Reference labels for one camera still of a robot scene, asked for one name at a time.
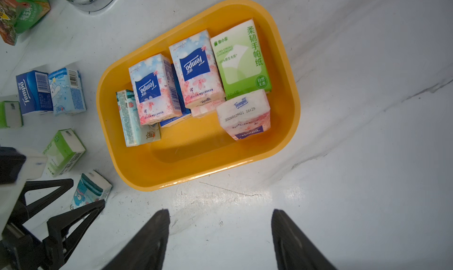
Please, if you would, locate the white blue tissue pack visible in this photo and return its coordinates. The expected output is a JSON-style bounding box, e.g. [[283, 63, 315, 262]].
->
[[129, 54, 182, 126]]

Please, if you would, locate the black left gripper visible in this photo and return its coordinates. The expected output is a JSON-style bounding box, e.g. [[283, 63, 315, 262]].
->
[[0, 145, 106, 270]]

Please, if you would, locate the small pink white tissue pack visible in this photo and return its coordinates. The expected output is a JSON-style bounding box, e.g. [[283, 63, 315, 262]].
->
[[216, 89, 271, 140]]

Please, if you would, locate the pink blue tissue pack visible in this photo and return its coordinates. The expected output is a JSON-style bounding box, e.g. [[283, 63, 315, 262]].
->
[[169, 30, 225, 110]]

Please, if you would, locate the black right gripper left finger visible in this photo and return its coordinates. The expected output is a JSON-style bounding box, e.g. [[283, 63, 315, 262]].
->
[[104, 209, 170, 270]]

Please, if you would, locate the dark blue Tempo tissue pack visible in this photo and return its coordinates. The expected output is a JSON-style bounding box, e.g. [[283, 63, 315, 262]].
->
[[16, 70, 53, 116]]

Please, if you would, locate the light blue cartoon tissue pack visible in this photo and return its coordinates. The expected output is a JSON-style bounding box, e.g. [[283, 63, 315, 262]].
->
[[48, 67, 87, 116]]

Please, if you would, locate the teal cartoon tissue pack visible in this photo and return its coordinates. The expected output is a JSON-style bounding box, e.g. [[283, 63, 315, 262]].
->
[[70, 170, 113, 210]]

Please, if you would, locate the yellow plastic storage box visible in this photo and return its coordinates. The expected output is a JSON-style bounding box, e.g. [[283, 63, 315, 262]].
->
[[97, 0, 301, 191]]

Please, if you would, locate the red green snack bag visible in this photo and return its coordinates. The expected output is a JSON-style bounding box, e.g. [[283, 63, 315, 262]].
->
[[1, 0, 51, 46]]

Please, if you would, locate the lime green tissue pack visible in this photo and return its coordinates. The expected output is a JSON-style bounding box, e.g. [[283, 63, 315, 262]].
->
[[43, 129, 86, 177]]

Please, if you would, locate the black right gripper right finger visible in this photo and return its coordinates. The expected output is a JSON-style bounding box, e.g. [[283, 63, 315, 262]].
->
[[271, 209, 336, 270]]

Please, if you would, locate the large green tissue pack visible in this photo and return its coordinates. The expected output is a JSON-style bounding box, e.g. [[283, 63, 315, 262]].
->
[[0, 101, 23, 129]]

